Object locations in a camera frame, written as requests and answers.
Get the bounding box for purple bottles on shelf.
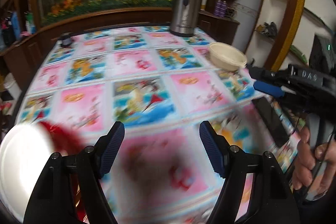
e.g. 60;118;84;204
214;0;227;18

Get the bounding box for red glass flower plate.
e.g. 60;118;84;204
38;121;86;222

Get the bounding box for wooden cabinet counter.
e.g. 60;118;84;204
0;7;241;77

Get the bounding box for small black jar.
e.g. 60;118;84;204
59;32;73;48

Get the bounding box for stainless steel thermos jug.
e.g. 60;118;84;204
169;0;201;38

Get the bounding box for person's right hand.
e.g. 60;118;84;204
292;126;335;194

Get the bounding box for white foam bowl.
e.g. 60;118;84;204
1;122;57;223

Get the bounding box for black smartphone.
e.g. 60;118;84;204
252;97;289;148

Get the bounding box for white plastic bucket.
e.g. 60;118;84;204
3;73;21;100

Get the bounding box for colourful printed tablecloth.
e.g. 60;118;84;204
16;26;298;223

